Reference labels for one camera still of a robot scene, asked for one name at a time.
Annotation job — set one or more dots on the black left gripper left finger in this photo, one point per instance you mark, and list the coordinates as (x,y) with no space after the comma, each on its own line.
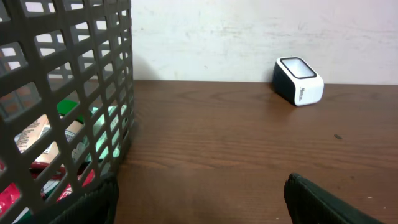
(96,204)

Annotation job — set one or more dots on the grey plastic shopping basket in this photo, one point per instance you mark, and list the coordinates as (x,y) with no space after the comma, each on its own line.
(67,94)

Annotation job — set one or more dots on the white barcode scanner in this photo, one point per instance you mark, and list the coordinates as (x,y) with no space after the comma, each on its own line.
(296,81)

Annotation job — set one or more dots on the red snack bag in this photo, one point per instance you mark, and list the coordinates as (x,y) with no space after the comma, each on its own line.
(11,193)

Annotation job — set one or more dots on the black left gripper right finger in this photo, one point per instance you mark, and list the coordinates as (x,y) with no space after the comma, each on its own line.
(308,203)

